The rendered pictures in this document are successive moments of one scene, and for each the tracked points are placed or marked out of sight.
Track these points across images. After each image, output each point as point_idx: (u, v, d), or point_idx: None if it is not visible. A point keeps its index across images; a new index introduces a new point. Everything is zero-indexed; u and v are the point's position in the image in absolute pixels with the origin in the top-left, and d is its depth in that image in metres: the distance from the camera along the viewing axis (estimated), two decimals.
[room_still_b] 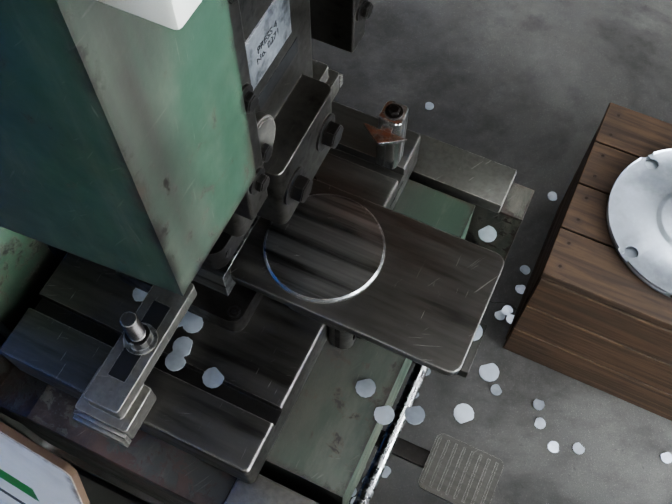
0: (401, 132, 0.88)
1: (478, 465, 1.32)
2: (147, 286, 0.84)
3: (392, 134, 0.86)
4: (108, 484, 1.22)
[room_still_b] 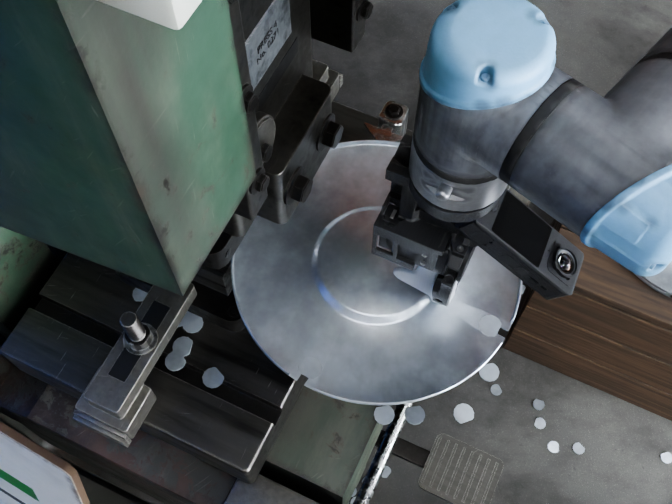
0: (401, 132, 0.88)
1: (478, 465, 1.32)
2: (147, 286, 0.84)
3: (392, 133, 0.86)
4: (108, 484, 1.22)
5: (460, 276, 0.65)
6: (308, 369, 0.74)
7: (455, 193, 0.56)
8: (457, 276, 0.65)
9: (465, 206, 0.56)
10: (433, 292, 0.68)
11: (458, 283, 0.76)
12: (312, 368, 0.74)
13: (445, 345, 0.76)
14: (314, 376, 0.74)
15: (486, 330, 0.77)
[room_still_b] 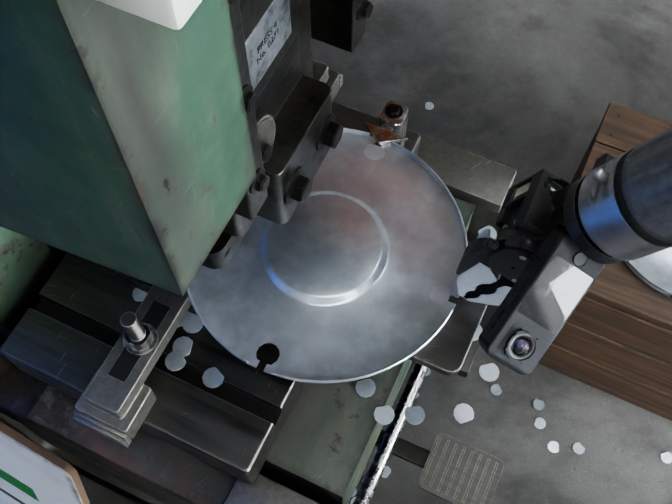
0: (401, 132, 0.88)
1: (478, 465, 1.32)
2: (147, 286, 0.84)
3: (393, 133, 0.86)
4: (108, 484, 1.22)
5: (497, 252, 0.66)
6: (442, 295, 0.78)
7: (599, 188, 0.57)
8: (497, 250, 0.66)
9: (585, 204, 0.58)
10: (475, 240, 0.69)
11: (473, 298, 0.76)
12: (441, 292, 0.78)
13: (399, 185, 0.84)
14: (448, 289, 0.78)
15: (379, 154, 0.86)
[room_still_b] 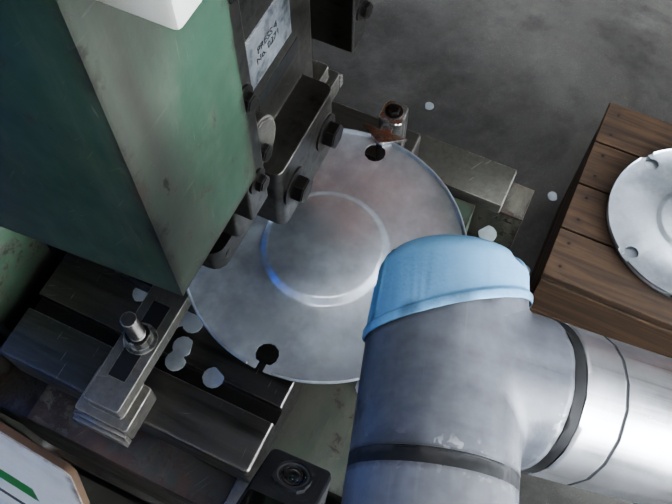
0: (401, 132, 0.88)
1: None
2: (147, 286, 0.84)
3: (392, 134, 0.86)
4: (108, 484, 1.22)
5: None
6: None
7: None
8: None
9: None
10: None
11: None
12: None
13: (243, 312, 0.77)
14: None
15: None
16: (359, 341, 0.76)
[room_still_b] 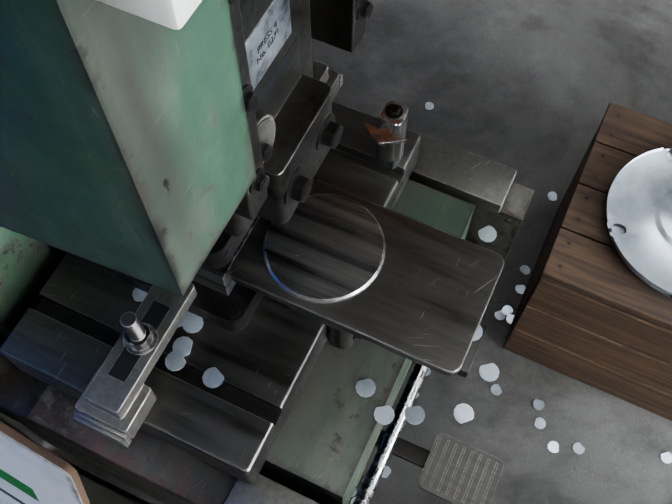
0: (401, 132, 0.88)
1: (478, 465, 1.32)
2: (147, 286, 0.84)
3: (392, 134, 0.86)
4: (108, 484, 1.22)
5: None
6: None
7: None
8: None
9: None
10: None
11: None
12: None
13: (629, 205, 1.31)
14: None
15: None
16: (661, 267, 1.25)
